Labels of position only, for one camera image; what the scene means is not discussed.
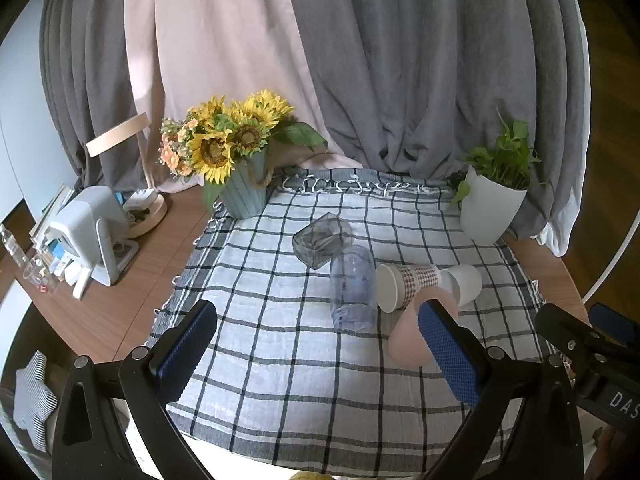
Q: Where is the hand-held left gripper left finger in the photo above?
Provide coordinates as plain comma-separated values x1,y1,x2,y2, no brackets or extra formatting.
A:
52,299,218,480

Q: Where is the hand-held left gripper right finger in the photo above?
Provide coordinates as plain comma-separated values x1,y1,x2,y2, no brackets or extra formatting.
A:
417,299,586,480

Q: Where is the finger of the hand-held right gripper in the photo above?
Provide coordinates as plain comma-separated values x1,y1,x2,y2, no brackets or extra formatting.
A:
588,302,640,347
534,303,607,363

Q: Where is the pink cup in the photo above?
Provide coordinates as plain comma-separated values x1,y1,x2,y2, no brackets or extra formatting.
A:
389,285,460,367

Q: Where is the white cup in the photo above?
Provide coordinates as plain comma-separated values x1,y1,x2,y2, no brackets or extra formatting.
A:
440,264,483,307

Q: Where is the patterned paper cup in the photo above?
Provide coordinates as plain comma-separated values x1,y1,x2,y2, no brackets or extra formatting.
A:
375,263,442,314

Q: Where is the clear plastic cup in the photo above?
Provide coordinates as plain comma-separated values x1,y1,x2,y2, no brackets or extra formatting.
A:
330,245,378,332

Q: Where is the grey glass cup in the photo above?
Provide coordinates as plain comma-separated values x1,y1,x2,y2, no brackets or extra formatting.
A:
292,213,354,269

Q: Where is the checked grey white cloth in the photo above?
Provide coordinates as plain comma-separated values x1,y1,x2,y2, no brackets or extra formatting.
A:
145,167,551,478

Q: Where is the white plant pot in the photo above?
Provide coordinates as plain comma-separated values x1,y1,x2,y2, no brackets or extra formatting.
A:
459,166,528,242

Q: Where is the white power adapter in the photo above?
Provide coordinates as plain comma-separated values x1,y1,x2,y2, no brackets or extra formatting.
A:
122,189,157,211

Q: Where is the blue ribbed vase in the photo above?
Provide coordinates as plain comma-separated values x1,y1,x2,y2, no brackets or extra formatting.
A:
218,152,271,219

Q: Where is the white desktop device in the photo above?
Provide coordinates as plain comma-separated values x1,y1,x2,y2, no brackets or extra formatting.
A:
47,186,140,287

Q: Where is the striped star pillow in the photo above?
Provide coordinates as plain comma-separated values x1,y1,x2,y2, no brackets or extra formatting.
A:
12,351,60,453

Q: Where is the clear small jar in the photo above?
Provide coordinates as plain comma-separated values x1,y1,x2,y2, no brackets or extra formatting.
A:
24,255,61,296

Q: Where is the green potted plant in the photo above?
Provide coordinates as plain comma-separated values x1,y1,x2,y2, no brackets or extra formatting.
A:
450,107,553,206

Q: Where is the stack of books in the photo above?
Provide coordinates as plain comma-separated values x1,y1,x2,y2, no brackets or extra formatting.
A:
29,184,76,281

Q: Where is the sunflower bouquet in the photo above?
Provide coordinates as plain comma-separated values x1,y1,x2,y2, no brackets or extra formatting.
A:
159,89,330,211

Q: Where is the clear small bottle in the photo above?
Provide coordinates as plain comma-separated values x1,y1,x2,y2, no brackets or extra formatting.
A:
0,225,28,268

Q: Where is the beige desk lamp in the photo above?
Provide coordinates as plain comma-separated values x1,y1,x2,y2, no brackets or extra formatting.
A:
86,112,168,239

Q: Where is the grey curtain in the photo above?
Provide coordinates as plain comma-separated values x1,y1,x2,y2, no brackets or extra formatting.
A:
39,0,166,196
280,0,587,241

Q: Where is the pink curtain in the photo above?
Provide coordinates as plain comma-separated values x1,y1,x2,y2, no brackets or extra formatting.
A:
124,0,361,196

